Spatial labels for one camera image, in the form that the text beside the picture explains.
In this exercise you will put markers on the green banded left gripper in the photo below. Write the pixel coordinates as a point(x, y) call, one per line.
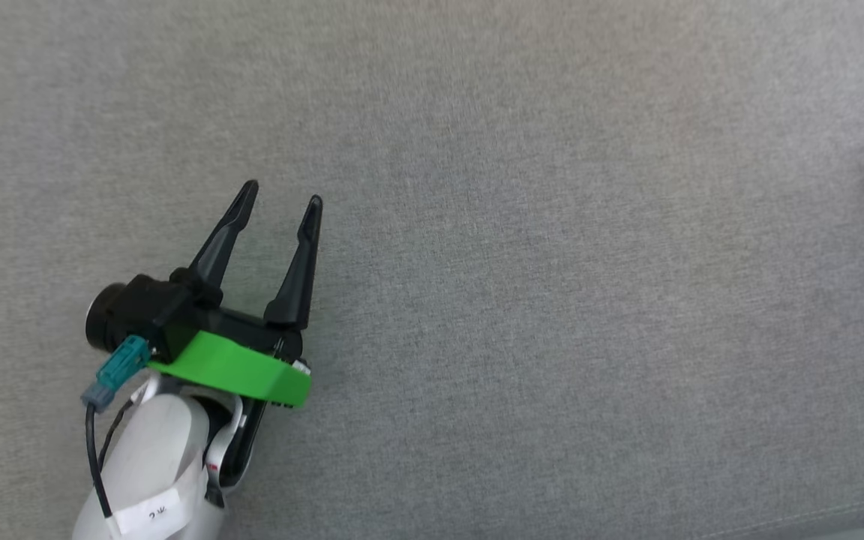
point(244, 371)

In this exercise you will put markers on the grey fabric sofa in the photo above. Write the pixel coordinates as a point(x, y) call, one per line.
point(552, 262)

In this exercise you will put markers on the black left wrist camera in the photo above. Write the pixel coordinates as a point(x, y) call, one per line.
point(147, 315)

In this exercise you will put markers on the teal left camera connector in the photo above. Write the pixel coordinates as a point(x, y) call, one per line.
point(121, 367)

